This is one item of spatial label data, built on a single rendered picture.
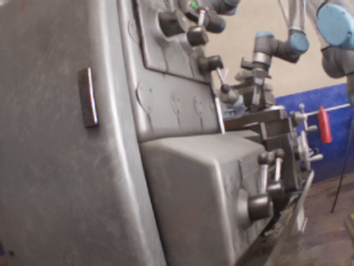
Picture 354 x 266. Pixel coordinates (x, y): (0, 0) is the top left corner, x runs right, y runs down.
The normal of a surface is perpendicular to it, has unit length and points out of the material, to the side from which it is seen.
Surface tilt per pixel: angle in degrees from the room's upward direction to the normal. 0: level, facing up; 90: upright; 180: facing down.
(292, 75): 90
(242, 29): 90
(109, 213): 90
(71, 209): 90
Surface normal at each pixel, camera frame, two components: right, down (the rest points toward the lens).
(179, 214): -0.36, 0.02
